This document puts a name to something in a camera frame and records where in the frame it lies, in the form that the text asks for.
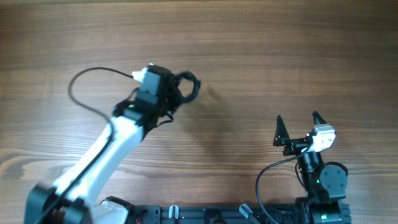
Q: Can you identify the camera cable black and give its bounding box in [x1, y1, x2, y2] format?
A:
[255, 146, 309, 223]
[32, 67, 135, 224]

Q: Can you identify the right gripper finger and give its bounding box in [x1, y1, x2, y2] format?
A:
[312, 111, 326, 125]
[273, 115, 290, 147]

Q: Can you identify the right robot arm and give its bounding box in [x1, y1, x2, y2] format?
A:
[273, 111, 352, 223]

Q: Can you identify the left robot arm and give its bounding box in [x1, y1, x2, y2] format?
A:
[24, 64, 201, 223]

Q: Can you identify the right camera cable black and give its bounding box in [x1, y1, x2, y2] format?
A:
[255, 146, 309, 223]

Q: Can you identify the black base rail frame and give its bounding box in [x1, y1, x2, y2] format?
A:
[124, 203, 352, 224]

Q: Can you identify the black usb cable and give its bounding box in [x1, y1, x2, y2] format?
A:
[155, 70, 202, 127]

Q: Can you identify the left camera cable black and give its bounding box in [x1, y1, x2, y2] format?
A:
[32, 67, 135, 224]

